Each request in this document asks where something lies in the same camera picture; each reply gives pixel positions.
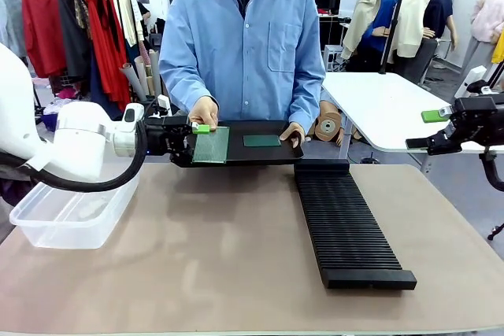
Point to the grey cardboard tube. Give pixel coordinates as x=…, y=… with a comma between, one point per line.
x=132, y=82

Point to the clear plastic box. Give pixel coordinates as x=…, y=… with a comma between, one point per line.
x=71, y=218

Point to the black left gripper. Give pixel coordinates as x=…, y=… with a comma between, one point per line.
x=165, y=137

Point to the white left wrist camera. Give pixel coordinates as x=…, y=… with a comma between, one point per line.
x=132, y=112

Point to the person's right hand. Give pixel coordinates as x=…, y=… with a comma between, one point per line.
x=204, y=111

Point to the small white device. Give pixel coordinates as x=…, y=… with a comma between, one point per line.
x=164, y=104

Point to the black slotted PCB rack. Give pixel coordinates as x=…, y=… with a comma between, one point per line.
x=346, y=214

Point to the person's left hand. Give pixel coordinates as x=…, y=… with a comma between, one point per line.
x=297, y=133

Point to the red hanging shirt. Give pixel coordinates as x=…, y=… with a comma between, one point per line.
x=41, y=25

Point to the white table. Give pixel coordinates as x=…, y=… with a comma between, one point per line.
x=386, y=111

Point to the yellow garment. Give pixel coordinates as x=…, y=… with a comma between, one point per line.
x=499, y=46

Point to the mannequin cream jacket navy top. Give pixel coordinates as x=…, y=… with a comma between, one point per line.
x=429, y=13

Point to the person's right forearm blue sleeve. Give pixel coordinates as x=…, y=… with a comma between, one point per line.
x=181, y=84

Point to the small dark green PCB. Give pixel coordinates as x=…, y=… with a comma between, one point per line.
x=262, y=140

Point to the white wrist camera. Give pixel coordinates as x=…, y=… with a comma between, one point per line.
x=472, y=78
x=132, y=112

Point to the mannequin pink top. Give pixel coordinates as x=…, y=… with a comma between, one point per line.
x=486, y=13

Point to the purple clothes pile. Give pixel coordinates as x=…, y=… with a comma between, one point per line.
x=49, y=115

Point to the black tripod leg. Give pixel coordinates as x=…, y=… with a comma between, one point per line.
x=497, y=231

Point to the large light green PCB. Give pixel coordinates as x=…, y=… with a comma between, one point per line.
x=212, y=145

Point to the black tripod pole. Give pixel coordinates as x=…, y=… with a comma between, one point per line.
x=395, y=25

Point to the red hanging dress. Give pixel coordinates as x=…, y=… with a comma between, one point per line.
x=104, y=52

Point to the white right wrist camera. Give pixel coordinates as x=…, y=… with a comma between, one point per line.
x=472, y=78

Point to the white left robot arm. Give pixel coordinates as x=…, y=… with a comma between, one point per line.
x=78, y=135

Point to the person torso blue shirt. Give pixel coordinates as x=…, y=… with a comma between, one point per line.
x=244, y=45

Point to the beige cardboard tube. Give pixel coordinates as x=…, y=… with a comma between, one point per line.
x=154, y=70
x=142, y=72

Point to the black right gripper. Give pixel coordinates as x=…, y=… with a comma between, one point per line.
x=472, y=123

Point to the grey hanging garment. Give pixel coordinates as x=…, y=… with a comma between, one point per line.
x=12, y=9

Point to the mannequin beige coat blue shirt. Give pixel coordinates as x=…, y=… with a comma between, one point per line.
x=374, y=13

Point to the dark hanging jacket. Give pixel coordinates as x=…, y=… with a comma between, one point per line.
x=75, y=37

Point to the black plastic tray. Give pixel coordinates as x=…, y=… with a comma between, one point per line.
x=256, y=153

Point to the brown mannequin torso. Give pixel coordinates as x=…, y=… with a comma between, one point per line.
x=328, y=123

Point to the cream hanging garment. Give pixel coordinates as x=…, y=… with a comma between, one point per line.
x=130, y=13

